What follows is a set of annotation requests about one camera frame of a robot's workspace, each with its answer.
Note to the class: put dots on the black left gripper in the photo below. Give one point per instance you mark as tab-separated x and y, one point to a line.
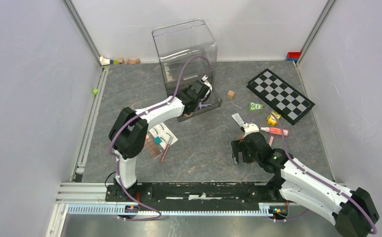
189	87

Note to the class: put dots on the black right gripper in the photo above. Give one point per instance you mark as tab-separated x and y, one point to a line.
237	146

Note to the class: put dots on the purple eyelash curler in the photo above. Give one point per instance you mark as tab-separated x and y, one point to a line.
201	105

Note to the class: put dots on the clear acrylic drawer organizer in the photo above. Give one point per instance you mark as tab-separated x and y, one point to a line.
187	51

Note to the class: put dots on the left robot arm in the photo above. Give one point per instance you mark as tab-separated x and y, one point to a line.
128	134

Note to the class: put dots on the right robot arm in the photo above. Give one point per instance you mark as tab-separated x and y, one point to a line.
352	212

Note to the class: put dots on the white cosmetic tube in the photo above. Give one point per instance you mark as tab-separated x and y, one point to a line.
238	119

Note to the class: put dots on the pink compact case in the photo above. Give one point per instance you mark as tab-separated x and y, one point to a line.
270	140

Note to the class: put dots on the pink spray bottle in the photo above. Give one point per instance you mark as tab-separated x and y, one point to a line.
275	131

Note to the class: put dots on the wooden cube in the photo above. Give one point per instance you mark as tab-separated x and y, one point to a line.
230	94

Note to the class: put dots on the yellow owl card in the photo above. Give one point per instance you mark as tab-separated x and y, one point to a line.
273	118

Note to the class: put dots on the green owl card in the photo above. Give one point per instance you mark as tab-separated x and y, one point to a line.
255	107

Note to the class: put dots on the eyebrow stencil card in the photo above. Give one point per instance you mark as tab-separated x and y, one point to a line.
164	133

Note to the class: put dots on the teal cube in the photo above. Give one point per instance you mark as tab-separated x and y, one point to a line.
157	140

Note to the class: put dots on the red lip gloss tube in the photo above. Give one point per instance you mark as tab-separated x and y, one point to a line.
166	149

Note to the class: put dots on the brown eyeshadow palette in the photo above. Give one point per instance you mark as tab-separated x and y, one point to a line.
152	147

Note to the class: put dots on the black white checkerboard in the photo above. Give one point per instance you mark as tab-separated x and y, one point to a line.
280	96

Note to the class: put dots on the small wooden toy blocks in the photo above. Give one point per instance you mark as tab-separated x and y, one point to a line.
106	62

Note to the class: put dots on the red blue blocks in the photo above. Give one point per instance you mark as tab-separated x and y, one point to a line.
293	56

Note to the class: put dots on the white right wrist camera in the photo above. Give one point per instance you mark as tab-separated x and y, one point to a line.
249	128

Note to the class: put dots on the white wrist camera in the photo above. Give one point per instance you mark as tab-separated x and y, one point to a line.
205	81
249	128

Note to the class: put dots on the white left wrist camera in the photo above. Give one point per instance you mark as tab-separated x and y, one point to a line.
205	81

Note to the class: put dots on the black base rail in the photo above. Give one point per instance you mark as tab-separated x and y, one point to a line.
196	196

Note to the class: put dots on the aluminium frame rail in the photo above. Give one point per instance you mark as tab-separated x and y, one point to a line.
82	29

